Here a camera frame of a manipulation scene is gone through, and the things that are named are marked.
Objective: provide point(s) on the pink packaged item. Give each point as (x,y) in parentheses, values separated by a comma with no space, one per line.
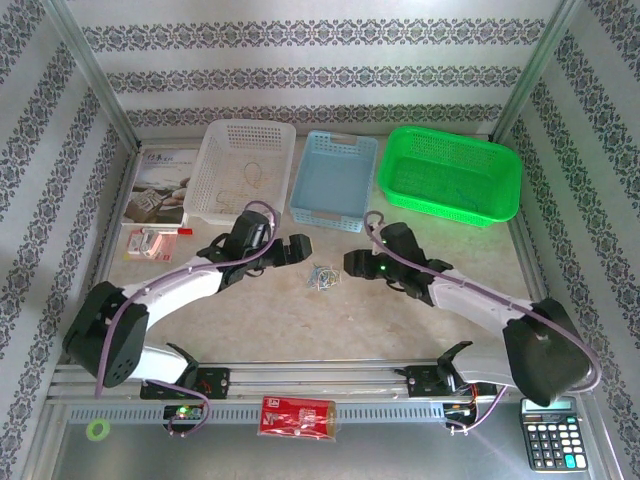
(147,247)

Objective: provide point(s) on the light blue plastic basket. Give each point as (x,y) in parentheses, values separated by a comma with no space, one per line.
(332,185)

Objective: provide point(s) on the red packet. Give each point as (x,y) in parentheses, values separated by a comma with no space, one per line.
(297,417)

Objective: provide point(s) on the controller board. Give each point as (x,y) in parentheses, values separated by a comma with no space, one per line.
(457,412)
(182,412)

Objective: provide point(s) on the green plastic basket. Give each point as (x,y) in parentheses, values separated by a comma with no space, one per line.
(450,160)

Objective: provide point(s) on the black calculator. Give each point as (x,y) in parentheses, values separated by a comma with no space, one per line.
(552,440)

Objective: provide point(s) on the green tape roll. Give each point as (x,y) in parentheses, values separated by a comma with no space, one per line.
(90,430)

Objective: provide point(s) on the printed booklet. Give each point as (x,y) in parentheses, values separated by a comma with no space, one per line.
(160,175)

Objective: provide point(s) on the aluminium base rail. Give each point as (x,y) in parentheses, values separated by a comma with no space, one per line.
(320,380)

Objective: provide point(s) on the white plastic basket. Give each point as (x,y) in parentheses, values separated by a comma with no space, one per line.
(240,150)

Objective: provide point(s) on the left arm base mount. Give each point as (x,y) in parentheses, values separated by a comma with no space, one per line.
(217,382)

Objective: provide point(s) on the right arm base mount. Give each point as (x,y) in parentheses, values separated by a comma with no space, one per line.
(422,382)

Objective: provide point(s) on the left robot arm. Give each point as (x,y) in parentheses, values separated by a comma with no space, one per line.
(170,290)

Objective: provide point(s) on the red-capped marker pen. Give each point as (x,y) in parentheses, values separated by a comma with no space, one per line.
(185,232)

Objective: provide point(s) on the aluminium side rail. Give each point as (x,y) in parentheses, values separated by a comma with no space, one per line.
(115,215)
(525,245)

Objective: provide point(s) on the right controller board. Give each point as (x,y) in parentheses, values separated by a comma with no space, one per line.
(457,412)

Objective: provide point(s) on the aluminium frame post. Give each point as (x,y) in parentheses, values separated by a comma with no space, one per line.
(90,70)
(535,65)

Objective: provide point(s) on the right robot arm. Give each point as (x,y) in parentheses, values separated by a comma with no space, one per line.
(480,305)

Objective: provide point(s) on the pile of coloured rubber bands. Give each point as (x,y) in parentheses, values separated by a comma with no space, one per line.
(315,274)

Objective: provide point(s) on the left controller board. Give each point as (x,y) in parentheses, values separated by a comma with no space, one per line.
(182,412)

